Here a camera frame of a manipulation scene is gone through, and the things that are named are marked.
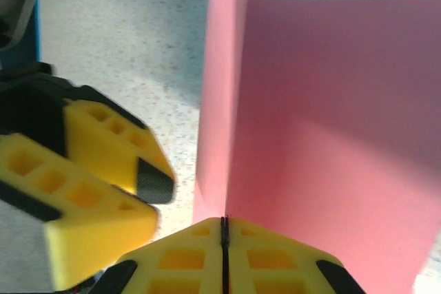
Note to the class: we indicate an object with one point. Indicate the pink square paper sheet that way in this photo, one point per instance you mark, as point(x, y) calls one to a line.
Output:
point(310, 118)

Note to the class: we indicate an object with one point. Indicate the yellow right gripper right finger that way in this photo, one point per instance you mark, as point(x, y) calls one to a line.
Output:
point(275, 263)

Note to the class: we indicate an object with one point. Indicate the aluminium side rail blue trim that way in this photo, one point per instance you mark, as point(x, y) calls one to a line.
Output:
point(31, 32)

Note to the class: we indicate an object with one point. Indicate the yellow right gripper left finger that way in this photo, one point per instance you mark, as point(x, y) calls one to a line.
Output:
point(179, 259)

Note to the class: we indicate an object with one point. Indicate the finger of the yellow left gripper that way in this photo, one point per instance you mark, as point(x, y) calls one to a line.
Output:
point(103, 232)
point(103, 149)

